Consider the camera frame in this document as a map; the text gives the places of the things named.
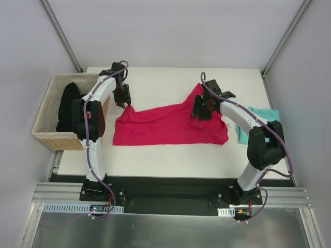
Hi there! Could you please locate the teal folded t shirt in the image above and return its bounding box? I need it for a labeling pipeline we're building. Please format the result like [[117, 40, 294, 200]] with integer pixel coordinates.
[[235, 106, 280, 145]]

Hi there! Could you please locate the wicker basket with liner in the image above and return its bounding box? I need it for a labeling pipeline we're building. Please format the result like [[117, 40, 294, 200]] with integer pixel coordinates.
[[32, 73, 98, 151]]

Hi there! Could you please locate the left white cable duct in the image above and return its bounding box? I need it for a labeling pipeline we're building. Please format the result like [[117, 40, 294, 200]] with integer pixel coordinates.
[[43, 203, 124, 214]]

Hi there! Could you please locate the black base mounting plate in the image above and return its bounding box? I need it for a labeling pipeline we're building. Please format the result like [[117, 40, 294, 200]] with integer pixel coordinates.
[[79, 176, 262, 216]]

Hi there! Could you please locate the left aluminium corner post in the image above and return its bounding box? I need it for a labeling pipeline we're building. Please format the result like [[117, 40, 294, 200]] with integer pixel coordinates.
[[39, 0, 84, 73]]

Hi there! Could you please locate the right aluminium corner post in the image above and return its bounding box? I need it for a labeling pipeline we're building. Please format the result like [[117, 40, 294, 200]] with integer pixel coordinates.
[[261, 0, 313, 78]]

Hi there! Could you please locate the right white cable duct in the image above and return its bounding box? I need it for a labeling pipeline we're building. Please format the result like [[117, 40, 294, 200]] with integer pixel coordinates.
[[217, 207, 235, 218]]

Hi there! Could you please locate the aluminium frame rail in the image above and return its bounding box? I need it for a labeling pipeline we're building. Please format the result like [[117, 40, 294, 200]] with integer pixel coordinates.
[[33, 182, 313, 208]]

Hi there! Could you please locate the aluminium corner post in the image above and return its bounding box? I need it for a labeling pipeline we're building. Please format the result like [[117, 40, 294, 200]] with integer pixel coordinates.
[[39, 0, 84, 73], [261, 0, 313, 78]]

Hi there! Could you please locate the white cable duct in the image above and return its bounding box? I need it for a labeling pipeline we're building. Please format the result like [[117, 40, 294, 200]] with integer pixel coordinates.
[[217, 207, 235, 218], [43, 203, 124, 214]]

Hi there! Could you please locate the black garment in basket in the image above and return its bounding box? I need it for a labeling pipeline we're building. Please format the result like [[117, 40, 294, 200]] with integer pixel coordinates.
[[56, 82, 85, 132]]

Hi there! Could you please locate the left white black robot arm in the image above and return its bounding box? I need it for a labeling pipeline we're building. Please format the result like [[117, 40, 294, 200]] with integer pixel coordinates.
[[71, 60, 131, 201]]

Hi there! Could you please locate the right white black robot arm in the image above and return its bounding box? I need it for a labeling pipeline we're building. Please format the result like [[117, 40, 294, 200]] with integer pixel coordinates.
[[192, 79, 287, 205]]

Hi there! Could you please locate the pink t shirt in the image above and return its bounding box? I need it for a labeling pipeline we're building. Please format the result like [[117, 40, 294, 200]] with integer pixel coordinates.
[[113, 84, 229, 146]]

